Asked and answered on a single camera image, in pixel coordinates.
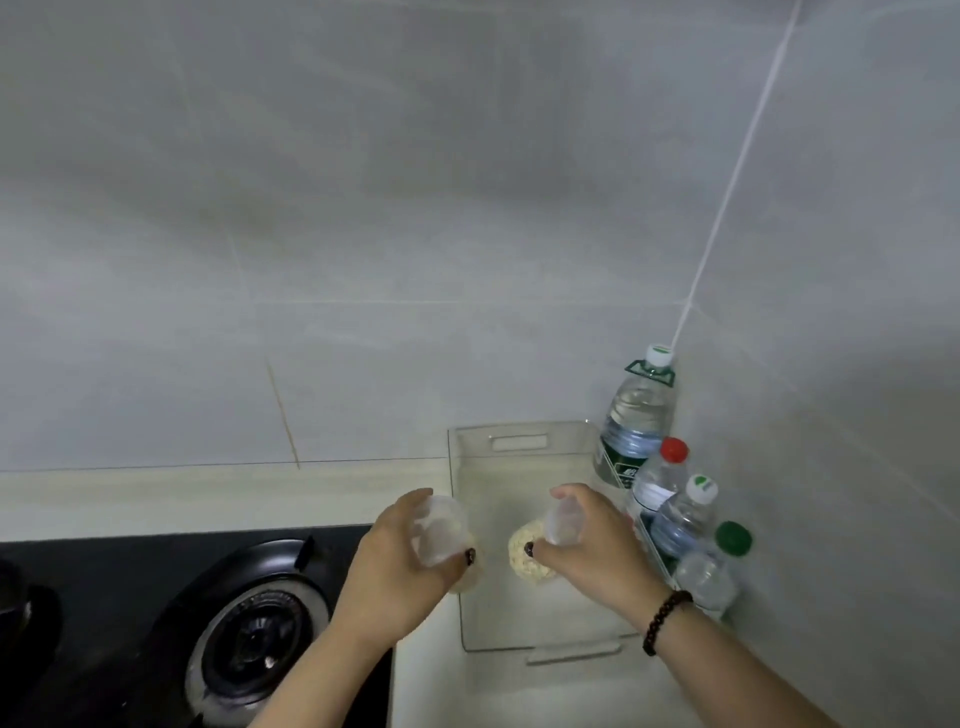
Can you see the green cap water bottle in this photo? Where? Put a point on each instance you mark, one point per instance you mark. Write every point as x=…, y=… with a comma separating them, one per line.
x=712, y=574

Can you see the person's right hand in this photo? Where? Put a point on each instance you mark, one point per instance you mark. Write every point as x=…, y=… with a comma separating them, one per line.
x=600, y=562

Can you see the round burner with pan support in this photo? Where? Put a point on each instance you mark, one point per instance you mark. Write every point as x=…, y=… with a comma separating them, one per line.
x=255, y=637

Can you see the person's left hand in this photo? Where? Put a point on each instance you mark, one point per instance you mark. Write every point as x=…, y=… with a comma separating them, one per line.
x=382, y=577

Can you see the white cap water bottle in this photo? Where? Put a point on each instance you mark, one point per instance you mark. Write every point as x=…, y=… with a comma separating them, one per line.
x=682, y=521

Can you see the small pale dough piece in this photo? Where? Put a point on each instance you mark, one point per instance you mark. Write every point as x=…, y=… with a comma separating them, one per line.
x=469, y=579

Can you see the person's right forearm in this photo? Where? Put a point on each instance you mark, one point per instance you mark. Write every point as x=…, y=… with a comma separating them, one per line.
x=735, y=675

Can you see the wide clear plastic cup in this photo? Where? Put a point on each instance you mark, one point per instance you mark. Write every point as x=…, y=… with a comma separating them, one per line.
x=444, y=532

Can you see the dark stove burner edge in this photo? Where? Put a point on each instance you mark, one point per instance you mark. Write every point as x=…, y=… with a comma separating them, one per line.
x=22, y=615

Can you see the clear plastic tray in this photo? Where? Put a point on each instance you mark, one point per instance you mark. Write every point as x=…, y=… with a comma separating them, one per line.
x=517, y=465

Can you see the narrow clear plastic cup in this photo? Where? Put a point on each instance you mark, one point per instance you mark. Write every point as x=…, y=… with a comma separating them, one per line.
x=564, y=521

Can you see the person's left forearm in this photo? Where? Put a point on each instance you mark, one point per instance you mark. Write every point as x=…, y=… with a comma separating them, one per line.
x=330, y=675

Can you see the black glass gas stove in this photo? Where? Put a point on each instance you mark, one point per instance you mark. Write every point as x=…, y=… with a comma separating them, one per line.
x=112, y=592

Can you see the person's left thumb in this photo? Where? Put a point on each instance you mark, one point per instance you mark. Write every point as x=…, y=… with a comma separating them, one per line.
x=454, y=568

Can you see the red cap water bottle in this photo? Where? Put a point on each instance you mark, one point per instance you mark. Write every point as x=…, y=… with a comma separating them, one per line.
x=660, y=476

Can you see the person's right thumb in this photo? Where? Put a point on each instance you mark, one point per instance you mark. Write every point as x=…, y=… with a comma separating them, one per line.
x=541, y=555

